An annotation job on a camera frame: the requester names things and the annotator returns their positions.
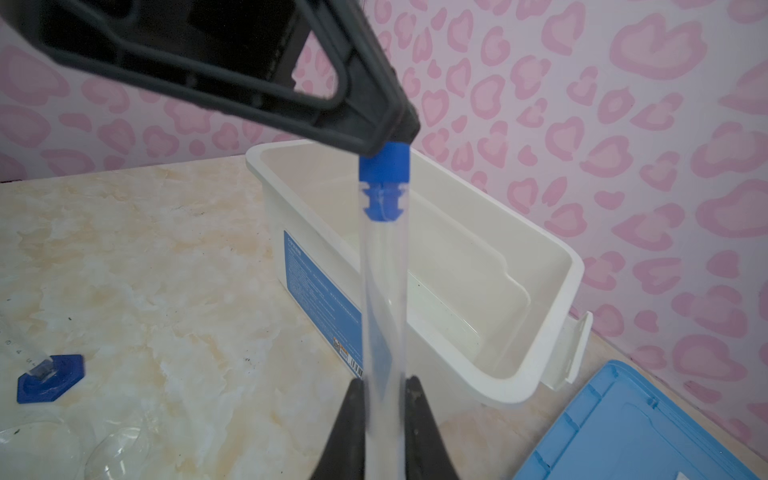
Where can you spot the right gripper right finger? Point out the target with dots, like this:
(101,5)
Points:
(426,457)

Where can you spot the small clear watch glass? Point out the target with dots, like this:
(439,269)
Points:
(121,455)

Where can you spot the blue plastic bin lid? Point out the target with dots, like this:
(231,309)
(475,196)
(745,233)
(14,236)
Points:
(620,426)

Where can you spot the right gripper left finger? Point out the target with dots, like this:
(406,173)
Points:
(343,457)

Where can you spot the white plastic storage bin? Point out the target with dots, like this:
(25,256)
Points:
(489,292)

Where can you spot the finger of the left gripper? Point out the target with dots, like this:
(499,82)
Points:
(314,69)

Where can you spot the small cylinder blue hexagonal base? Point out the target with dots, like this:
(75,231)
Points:
(45,378)

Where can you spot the clear glass petri dish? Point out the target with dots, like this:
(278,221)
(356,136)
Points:
(40,445)

